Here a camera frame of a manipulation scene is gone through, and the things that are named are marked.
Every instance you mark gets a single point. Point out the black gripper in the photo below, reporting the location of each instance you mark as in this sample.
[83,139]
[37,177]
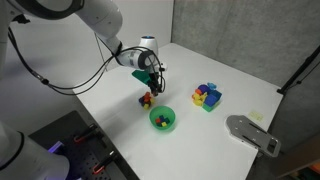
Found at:
[157,81]

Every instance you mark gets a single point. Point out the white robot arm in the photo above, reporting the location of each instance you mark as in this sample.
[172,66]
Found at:
[101,16]

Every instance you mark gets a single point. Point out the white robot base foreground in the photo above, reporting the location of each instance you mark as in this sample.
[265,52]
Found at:
[21,158]

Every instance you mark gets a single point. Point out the orange block left of pile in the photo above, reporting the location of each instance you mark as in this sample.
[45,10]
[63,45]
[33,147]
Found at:
[147,96]

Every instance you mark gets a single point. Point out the red-orange pile block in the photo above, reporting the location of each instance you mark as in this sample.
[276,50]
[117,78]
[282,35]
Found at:
[147,101]

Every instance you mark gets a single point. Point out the dark blue pile block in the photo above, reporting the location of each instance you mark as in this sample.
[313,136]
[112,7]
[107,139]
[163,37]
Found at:
[141,100]

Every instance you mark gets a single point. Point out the yellow block bottom of pile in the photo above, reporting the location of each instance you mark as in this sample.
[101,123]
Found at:
[146,106]

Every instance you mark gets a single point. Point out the green plastic bowl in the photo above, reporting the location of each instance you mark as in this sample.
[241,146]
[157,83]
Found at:
[165,111]

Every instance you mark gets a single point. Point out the dark blue block in bowl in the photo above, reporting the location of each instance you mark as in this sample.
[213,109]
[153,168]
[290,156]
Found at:
[163,119]

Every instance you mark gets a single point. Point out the large green block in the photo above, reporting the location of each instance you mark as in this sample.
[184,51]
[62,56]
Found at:
[210,108]

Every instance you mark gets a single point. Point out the orange toy piece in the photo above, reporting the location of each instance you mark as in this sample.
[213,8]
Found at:
[198,91]

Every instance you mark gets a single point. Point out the purple toy piece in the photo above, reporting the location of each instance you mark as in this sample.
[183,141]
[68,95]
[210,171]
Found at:
[204,88]

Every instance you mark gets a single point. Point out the light blue toy piece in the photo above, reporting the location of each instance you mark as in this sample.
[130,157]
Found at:
[212,86]

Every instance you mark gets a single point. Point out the large blue cube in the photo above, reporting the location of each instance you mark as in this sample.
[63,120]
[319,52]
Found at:
[210,100]

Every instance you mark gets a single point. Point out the red black clamp upper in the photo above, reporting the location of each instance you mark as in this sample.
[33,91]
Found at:
[85,134]

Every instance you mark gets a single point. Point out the red black clamp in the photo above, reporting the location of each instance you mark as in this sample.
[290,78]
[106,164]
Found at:
[106,160]
[85,134]

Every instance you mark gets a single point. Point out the grey metal mounting plate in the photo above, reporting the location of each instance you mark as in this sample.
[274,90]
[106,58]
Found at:
[246,131]

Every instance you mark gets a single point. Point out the black perforated base board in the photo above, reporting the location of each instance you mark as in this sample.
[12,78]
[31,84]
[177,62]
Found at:
[58,137]

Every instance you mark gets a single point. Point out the red black clamp lower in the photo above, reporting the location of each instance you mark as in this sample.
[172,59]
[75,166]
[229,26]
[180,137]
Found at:
[106,160]

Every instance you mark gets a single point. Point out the yellow sticky note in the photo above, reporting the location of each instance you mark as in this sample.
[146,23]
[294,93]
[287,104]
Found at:
[256,115]

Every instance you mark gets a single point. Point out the black tripod stand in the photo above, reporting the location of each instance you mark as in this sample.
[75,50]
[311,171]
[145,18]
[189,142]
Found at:
[299,71]

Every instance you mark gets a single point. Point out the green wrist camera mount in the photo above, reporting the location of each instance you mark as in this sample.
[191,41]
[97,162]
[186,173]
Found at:
[142,76]

